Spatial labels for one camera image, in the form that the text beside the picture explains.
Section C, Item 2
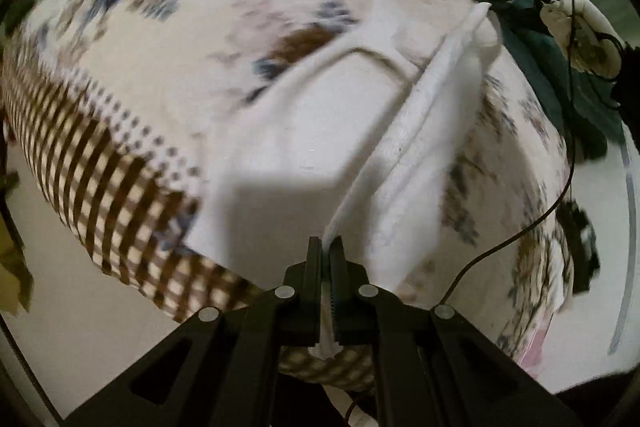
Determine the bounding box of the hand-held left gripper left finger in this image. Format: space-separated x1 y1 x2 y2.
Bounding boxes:
62 236 323 427

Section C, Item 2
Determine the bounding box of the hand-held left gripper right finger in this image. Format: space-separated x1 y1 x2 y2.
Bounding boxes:
330 234 584 427

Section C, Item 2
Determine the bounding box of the white sleeveless top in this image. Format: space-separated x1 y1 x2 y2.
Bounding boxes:
187 0 504 361

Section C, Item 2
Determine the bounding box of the person's right hand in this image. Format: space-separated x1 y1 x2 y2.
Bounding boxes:
541 0 624 80

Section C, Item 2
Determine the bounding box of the dark green cloth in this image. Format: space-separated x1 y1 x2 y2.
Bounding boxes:
470 0 627 160

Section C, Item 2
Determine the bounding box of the pink sheet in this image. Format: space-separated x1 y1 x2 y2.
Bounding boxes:
517 317 548 370

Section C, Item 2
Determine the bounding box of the black cloth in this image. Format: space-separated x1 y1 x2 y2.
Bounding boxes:
556 201 602 297

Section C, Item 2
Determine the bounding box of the floral checkered printed blanket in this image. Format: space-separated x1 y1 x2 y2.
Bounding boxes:
0 0 576 394

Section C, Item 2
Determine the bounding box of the olive yellow cloth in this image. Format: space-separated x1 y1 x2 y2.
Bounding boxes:
0 171 35 319

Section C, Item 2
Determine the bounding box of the black cable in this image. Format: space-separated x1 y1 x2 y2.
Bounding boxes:
442 0 621 305

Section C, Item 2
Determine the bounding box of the grey curved rail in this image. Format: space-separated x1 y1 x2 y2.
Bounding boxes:
607 121 637 356

